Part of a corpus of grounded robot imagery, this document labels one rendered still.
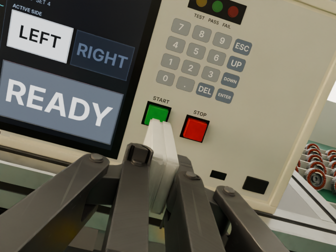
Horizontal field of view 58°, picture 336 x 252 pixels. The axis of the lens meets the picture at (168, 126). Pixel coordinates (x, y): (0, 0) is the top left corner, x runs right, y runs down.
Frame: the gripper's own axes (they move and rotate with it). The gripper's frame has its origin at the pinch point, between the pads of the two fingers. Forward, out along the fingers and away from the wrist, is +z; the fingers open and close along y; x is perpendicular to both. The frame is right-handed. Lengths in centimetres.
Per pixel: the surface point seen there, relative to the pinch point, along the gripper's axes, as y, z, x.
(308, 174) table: 92, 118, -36
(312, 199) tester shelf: 23.1, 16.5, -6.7
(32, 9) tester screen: -12.0, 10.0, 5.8
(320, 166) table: 108, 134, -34
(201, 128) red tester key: 4.4, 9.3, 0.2
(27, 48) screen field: -11.9, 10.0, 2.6
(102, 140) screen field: -4.0, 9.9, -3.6
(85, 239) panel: -3.6, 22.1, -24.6
